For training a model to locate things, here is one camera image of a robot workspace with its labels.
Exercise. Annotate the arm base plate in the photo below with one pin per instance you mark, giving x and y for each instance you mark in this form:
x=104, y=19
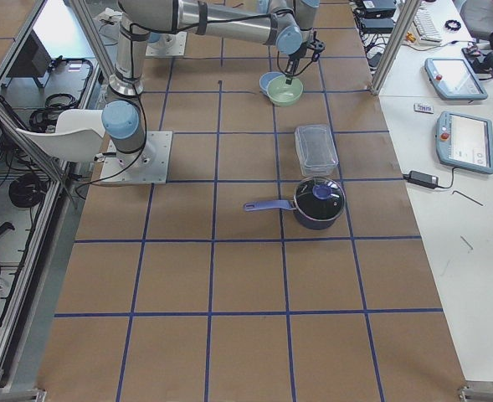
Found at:
x=150, y=167
x=164, y=45

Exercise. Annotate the green bowl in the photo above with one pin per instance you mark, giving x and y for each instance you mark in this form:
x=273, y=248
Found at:
x=284, y=91

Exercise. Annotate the blue bowl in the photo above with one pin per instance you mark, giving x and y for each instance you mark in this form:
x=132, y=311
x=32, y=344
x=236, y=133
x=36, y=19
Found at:
x=265, y=80

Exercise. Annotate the white keyboard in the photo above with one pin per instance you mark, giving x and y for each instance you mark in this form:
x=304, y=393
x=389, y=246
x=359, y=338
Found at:
x=424, y=29

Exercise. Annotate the teach pendant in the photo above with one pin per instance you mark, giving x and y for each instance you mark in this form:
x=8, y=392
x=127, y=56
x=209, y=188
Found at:
x=465, y=141
x=454, y=80

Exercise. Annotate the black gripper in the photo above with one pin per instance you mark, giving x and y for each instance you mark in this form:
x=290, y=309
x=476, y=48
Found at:
x=295, y=56

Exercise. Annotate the white chair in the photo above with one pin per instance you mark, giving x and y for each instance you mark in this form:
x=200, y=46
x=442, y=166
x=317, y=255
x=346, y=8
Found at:
x=78, y=136

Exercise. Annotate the aluminium frame post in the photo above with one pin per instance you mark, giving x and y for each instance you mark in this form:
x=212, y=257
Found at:
x=403, y=23

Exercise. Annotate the glass saucepan lid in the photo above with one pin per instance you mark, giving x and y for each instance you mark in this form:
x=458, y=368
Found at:
x=317, y=196

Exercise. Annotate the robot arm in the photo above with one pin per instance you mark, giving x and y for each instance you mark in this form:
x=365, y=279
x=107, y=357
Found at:
x=285, y=25

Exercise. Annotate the dark blue saucepan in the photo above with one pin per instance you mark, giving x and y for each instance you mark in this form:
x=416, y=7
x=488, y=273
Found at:
x=304, y=219

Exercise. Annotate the lower teach pendant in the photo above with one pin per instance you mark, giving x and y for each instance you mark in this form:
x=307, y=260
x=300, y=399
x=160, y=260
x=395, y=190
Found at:
x=465, y=141

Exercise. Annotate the upper teach pendant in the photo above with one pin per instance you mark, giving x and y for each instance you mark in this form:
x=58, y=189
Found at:
x=454, y=80

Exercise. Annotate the clear plastic container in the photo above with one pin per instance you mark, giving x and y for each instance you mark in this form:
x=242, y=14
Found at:
x=316, y=151

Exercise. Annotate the black power adapter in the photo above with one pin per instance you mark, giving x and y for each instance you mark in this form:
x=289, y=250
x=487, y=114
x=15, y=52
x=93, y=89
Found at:
x=421, y=179

